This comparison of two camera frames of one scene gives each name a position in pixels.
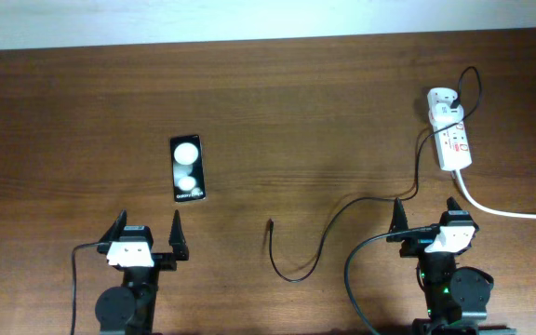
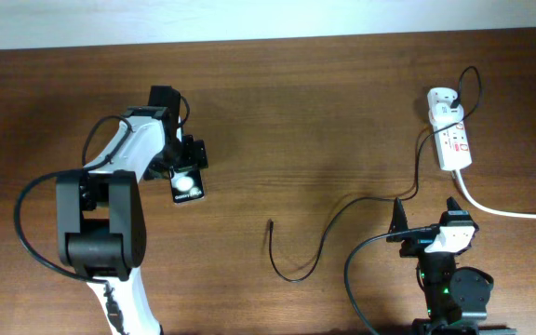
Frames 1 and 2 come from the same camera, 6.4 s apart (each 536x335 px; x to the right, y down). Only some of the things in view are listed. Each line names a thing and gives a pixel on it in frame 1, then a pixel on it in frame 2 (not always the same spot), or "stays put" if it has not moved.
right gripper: (415, 247) stays put
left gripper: (167, 260) → (195, 154)
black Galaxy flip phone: (187, 167) stays put
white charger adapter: (444, 114) stays put
